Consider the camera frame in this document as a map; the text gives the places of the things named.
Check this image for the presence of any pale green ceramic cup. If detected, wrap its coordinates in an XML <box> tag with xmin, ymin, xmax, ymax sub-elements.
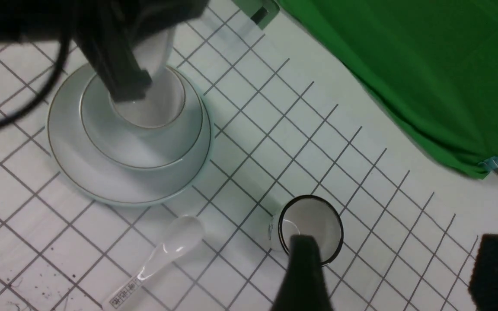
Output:
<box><xmin>111</xmin><ymin>27</ymin><xmax>185</xmax><ymax>129</ymax></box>

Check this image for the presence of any white ceramic spoon with label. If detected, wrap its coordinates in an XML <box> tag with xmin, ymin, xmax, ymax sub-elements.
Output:
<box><xmin>102</xmin><ymin>215</ymin><xmax>205</xmax><ymax>311</ymax></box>

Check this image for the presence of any green cloth backdrop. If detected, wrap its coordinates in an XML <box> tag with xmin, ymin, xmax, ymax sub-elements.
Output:
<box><xmin>279</xmin><ymin>0</ymin><xmax>498</xmax><ymax>179</ymax></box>

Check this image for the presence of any grey metal table rail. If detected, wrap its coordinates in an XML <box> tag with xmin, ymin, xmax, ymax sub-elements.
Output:
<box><xmin>233</xmin><ymin>0</ymin><xmax>280</xmax><ymax>30</ymax></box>

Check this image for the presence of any blue clip on cloth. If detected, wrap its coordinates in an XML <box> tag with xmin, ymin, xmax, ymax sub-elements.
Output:
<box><xmin>479</xmin><ymin>157</ymin><xmax>498</xmax><ymax>177</ymax></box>

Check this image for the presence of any white cup with bicycle print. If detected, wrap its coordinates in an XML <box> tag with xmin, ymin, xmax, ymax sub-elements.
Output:
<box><xmin>268</xmin><ymin>195</ymin><xmax>344</xmax><ymax>267</ymax></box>

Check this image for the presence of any black cable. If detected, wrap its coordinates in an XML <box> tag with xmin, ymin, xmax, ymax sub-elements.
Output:
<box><xmin>0</xmin><ymin>26</ymin><xmax>74</xmax><ymax>136</ymax></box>

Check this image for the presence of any pale green bowl brown rim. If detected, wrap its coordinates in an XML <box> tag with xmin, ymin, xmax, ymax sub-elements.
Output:
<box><xmin>81</xmin><ymin>67</ymin><xmax>209</xmax><ymax>170</ymax></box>

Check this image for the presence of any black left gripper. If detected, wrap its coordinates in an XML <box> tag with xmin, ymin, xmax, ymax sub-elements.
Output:
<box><xmin>0</xmin><ymin>0</ymin><xmax>208</xmax><ymax>102</ymax></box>

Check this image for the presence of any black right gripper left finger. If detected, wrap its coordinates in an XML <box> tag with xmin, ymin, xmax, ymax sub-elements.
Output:
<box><xmin>271</xmin><ymin>235</ymin><xmax>333</xmax><ymax>311</ymax></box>

